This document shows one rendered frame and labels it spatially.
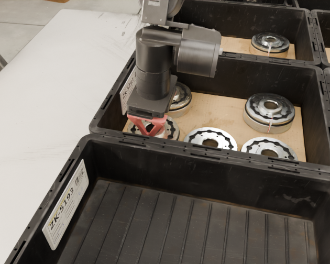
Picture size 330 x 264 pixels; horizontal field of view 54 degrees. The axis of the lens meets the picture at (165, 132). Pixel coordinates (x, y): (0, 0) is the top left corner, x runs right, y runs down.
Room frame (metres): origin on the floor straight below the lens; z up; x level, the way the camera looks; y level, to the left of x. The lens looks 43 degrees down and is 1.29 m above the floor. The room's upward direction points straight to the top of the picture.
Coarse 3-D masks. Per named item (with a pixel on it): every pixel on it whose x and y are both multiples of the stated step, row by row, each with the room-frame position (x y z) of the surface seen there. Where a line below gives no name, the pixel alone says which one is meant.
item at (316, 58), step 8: (184, 0) 0.94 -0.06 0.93; (192, 0) 0.94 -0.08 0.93; (200, 0) 0.94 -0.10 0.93; (208, 0) 0.94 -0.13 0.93; (264, 8) 0.89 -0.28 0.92; (272, 8) 0.89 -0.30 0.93; (280, 8) 0.88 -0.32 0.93; (288, 8) 0.88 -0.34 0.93; (296, 8) 0.88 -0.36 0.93; (304, 8) 0.88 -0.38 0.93; (152, 24) 0.78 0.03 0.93; (312, 24) 0.78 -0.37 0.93; (312, 32) 0.73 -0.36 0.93; (312, 40) 0.70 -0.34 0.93; (312, 48) 0.66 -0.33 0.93; (240, 56) 0.62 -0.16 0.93; (248, 56) 0.62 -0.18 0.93; (256, 56) 0.62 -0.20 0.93; (264, 56) 0.62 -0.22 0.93; (312, 56) 0.63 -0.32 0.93; (312, 64) 0.59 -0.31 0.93
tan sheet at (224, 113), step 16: (192, 96) 0.61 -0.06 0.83; (208, 96) 0.61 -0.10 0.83; (224, 96) 0.61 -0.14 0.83; (192, 112) 0.55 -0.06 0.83; (208, 112) 0.55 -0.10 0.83; (224, 112) 0.55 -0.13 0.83; (240, 112) 0.55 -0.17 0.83; (192, 128) 0.50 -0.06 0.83; (224, 128) 0.50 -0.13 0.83; (240, 128) 0.50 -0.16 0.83; (240, 144) 0.46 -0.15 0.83; (288, 144) 0.46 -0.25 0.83; (304, 160) 0.41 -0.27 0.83
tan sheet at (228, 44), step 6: (222, 36) 0.91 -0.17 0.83; (222, 42) 0.87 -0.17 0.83; (228, 42) 0.87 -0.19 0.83; (234, 42) 0.87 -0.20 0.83; (240, 42) 0.87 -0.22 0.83; (246, 42) 0.87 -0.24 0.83; (228, 48) 0.84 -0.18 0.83; (234, 48) 0.84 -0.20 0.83; (240, 48) 0.84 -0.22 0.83; (246, 48) 0.84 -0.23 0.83; (288, 54) 0.80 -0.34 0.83; (294, 54) 0.80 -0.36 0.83
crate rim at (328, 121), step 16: (128, 64) 0.59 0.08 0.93; (272, 64) 0.59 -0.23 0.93; (288, 64) 0.59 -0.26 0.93; (304, 64) 0.59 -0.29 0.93; (320, 80) 0.53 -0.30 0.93; (112, 96) 0.48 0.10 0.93; (320, 96) 0.48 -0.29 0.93; (96, 112) 0.44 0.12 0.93; (96, 128) 0.39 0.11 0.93; (160, 144) 0.36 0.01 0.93; (176, 144) 0.36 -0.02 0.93; (192, 144) 0.36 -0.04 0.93; (256, 160) 0.32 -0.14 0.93; (272, 160) 0.32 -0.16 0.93; (288, 160) 0.32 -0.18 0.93
